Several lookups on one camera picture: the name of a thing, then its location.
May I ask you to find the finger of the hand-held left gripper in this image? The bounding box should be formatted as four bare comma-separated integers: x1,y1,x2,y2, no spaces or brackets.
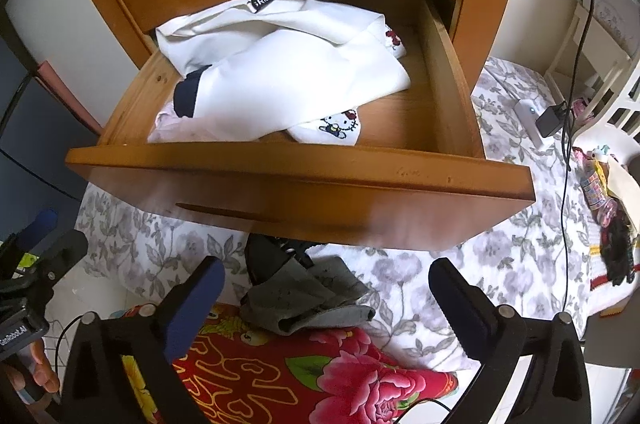
0,230,90,305
0,209,59,257

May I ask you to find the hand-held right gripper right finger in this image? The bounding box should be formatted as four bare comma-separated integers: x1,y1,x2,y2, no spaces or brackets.
428,257,592,424

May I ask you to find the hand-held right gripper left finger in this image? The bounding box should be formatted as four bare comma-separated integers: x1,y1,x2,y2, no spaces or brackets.
60,255,227,424

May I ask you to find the grey garment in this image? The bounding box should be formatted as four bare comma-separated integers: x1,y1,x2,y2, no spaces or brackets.
239,255,377,336

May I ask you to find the white garment with black label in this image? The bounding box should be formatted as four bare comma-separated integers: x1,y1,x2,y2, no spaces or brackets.
155,0,412,135

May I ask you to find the person's left hand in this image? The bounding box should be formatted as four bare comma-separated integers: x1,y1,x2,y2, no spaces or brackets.
0,339,62,407

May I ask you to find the grey floral blanket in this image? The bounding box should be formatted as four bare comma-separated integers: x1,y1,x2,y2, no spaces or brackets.
75,56,608,372

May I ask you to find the red floral blanket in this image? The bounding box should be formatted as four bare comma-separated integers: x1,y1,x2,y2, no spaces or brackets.
115,301,460,424

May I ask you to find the white power strip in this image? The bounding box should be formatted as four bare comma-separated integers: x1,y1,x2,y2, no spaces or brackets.
514,99,557,151

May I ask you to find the black charger adapter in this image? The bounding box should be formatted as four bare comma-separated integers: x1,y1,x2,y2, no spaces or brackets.
536,103,571,137

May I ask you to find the white cutout rack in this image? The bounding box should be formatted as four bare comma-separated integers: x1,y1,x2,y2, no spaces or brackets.
542,0,640,145

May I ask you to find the grey printed box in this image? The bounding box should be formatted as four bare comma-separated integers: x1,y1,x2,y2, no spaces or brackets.
580,0,640,50

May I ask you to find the black cable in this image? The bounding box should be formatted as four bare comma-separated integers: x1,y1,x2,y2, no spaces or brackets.
560,0,598,315

